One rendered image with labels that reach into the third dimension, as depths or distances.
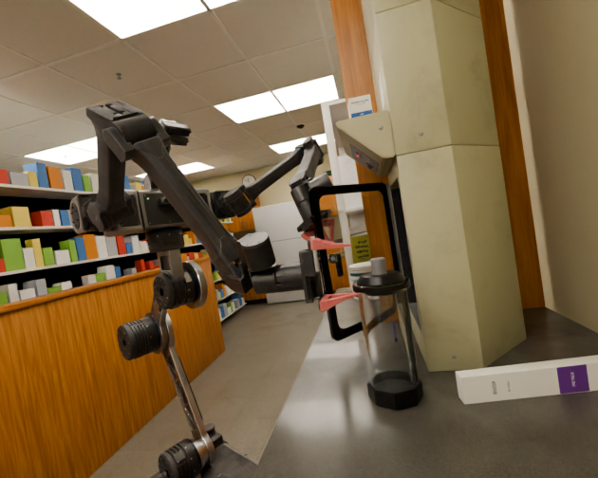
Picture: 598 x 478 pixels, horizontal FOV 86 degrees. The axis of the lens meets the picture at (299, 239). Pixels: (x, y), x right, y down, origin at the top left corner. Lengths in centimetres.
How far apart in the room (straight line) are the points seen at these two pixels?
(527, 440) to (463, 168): 49
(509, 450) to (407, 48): 72
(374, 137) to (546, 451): 59
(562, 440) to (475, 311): 26
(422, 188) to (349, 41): 65
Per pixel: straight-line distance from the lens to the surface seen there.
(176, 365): 182
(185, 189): 72
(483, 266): 80
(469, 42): 93
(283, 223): 579
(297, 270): 63
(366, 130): 74
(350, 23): 126
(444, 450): 60
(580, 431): 67
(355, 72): 119
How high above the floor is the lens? 129
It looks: 2 degrees down
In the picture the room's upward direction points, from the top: 9 degrees counter-clockwise
